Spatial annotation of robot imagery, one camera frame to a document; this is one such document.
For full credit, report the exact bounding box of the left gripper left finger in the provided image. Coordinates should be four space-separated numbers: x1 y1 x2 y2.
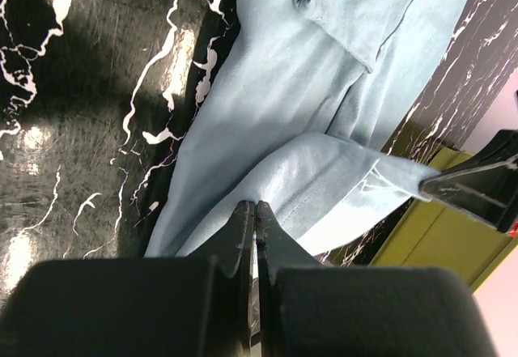
188 201 255 349

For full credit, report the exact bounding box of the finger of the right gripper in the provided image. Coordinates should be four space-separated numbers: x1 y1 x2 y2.
419 130 517 234

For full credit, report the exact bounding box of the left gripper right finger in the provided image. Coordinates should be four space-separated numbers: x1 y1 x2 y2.
256 201 332 356

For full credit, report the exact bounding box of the grey blue t shirt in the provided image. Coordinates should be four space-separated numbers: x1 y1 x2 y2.
146 0 467 257

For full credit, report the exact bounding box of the olive green plastic bin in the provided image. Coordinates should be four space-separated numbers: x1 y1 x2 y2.
367 146 518 293

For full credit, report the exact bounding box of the black marble pattern mat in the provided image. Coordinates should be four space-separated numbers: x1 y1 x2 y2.
1 0 517 297

